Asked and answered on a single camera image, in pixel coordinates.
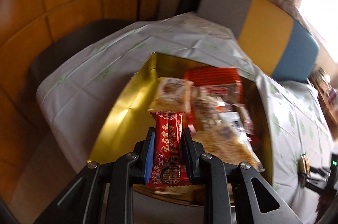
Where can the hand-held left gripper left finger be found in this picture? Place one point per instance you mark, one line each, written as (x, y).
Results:
(150, 152)

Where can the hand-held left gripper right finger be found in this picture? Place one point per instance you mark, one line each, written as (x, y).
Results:
(188, 155)

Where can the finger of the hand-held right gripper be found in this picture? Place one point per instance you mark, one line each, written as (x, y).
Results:
(319, 170)
(314, 184)

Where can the small gold packet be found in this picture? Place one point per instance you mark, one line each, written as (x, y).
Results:
(304, 163)

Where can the red candy packet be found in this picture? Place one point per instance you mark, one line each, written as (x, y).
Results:
(167, 144)

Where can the clear rice crisp packet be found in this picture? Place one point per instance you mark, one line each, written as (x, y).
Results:
(224, 144)

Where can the gold tin box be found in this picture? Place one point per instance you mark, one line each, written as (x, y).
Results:
(124, 108)

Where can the round red print pastry packet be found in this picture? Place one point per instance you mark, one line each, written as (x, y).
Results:
(171, 92)

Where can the wooden side table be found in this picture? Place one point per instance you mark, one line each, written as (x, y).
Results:
(327, 97)

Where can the white tablecloth with green clouds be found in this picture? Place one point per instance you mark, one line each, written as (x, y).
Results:
(105, 68)

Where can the dark grey chair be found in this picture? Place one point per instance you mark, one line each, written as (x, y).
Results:
(79, 36)

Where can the grey yellow blue chair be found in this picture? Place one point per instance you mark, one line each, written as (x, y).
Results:
(264, 28)

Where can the window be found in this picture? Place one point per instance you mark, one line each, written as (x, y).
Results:
(324, 2)

